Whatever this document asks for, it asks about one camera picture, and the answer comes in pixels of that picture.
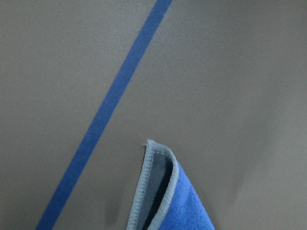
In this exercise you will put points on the blue microfiber towel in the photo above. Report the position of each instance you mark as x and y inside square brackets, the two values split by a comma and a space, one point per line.
[164, 198]

